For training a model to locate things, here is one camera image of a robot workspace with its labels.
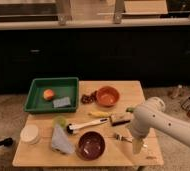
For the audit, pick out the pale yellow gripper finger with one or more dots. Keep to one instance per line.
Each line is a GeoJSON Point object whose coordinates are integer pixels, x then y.
{"type": "Point", "coordinates": [137, 144]}

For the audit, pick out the silver metal fork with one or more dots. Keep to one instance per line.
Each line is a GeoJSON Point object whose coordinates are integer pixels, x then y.
{"type": "Point", "coordinates": [122, 138]}

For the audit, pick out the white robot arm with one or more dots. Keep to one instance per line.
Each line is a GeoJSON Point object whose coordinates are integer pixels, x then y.
{"type": "Point", "coordinates": [150, 114]}

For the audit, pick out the dark red bowl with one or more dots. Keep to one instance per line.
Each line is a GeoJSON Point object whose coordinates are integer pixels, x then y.
{"type": "Point", "coordinates": [91, 145]}

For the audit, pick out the orange bowl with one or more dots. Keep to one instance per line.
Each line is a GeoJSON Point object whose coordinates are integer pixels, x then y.
{"type": "Point", "coordinates": [107, 96]}

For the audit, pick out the brown block brush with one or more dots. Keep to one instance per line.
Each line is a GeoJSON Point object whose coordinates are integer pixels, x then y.
{"type": "Point", "coordinates": [120, 118]}

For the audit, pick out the green chili pepper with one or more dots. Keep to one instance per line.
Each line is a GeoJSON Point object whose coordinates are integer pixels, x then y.
{"type": "Point", "coordinates": [130, 109]}

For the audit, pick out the wooden folding table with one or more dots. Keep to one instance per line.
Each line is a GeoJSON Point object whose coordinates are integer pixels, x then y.
{"type": "Point", "coordinates": [116, 154]}

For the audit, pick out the yellow banana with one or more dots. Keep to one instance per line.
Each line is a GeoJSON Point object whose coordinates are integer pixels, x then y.
{"type": "Point", "coordinates": [100, 114]}

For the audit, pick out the bottles on floor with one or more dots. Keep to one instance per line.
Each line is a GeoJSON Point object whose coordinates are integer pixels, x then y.
{"type": "Point", "coordinates": [181, 94]}

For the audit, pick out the dark grape bunch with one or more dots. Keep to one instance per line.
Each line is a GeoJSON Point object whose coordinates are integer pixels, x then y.
{"type": "Point", "coordinates": [88, 99]}

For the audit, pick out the light blue cloth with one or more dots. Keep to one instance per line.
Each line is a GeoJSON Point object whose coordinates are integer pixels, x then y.
{"type": "Point", "coordinates": [60, 141]}

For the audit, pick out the green lime ball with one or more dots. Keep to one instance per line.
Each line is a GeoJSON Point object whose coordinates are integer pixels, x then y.
{"type": "Point", "coordinates": [60, 120]}

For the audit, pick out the grey sponge in tray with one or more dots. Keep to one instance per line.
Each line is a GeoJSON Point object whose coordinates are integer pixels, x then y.
{"type": "Point", "coordinates": [62, 102]}

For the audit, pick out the orange peach fruit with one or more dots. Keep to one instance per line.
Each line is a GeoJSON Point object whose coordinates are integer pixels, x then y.
{"type": "Point", "coordinates": [48, 94]}

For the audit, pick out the green plastic tray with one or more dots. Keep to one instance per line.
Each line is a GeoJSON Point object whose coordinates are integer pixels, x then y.
{"type": "Point", "coordinates": [63, 87]}

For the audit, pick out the black handle at left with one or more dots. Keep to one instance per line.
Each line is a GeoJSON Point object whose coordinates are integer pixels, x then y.
{"type": "Point", "coordinates": [6, 142]}

